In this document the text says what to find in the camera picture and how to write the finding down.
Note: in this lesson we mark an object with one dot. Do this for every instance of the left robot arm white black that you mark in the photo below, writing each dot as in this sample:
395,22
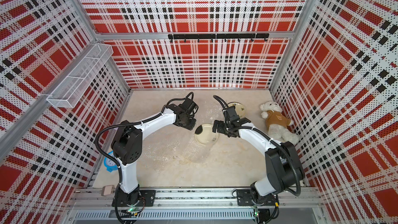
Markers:
127,146

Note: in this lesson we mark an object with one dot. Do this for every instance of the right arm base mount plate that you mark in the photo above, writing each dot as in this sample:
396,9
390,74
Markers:
247,197

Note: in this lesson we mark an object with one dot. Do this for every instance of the white teddy bear brown shirt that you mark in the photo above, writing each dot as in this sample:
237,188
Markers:
277,124

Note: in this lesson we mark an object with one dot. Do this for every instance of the blue alarm clock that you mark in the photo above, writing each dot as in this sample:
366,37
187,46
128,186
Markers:
110,165

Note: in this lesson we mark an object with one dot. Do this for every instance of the cream dinner plate black characters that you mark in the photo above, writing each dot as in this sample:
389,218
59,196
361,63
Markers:
239,108

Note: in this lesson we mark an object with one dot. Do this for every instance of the small beige box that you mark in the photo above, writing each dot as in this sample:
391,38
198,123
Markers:
108,190

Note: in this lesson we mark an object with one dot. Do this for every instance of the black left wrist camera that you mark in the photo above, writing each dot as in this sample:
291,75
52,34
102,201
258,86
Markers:
188,105

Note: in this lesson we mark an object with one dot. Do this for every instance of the black wall hook rail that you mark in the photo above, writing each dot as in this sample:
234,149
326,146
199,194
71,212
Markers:
250,36

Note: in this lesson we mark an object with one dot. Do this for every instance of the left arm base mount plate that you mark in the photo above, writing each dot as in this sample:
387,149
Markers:
136,198

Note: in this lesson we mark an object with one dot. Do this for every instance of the cream plate black spot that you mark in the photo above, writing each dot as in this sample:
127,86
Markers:
204,134

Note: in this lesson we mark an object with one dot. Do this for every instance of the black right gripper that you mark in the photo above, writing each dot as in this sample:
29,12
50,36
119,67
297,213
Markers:
220,125

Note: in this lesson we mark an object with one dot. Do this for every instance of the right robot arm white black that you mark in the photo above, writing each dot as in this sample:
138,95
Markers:
284,170

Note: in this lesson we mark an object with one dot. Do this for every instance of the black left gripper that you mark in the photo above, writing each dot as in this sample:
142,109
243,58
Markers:
190,126

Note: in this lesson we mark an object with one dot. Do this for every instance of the white wire mesh shelf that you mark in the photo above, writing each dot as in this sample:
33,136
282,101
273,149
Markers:
69,92

